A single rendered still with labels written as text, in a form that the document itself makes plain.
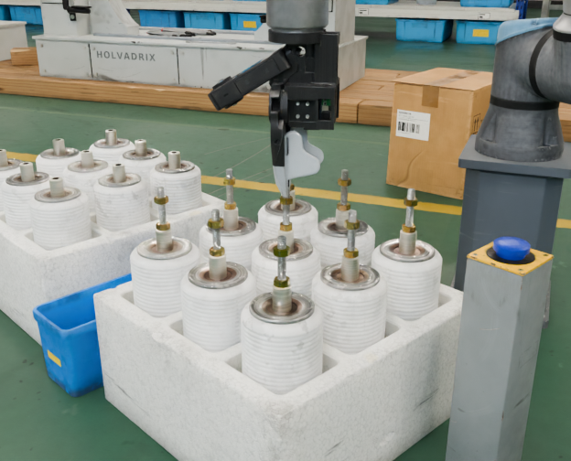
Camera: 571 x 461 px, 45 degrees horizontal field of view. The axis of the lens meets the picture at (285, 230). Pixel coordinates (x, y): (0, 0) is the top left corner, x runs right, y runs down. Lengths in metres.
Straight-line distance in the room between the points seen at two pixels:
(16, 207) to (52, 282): 0.19
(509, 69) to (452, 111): 0.68
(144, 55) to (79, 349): 2.24
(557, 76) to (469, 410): 0.54
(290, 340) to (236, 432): 0.13
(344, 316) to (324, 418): 0.13
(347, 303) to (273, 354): 0.12
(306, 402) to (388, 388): 0.15
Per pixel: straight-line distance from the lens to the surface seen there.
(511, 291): 0.79
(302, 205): 1.11
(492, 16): 5.33
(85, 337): 1.09
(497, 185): 1.25
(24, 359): 1.25
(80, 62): 3.39
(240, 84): 0.87
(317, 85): 0.85
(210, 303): 0.85
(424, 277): 0.93
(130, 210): 1.25
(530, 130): 1.24
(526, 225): 1.27
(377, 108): 2.73
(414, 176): 1.99
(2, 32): 4.15
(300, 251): 0.94
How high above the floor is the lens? 0.63
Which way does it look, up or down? 22 degrees down
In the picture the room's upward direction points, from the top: straight up
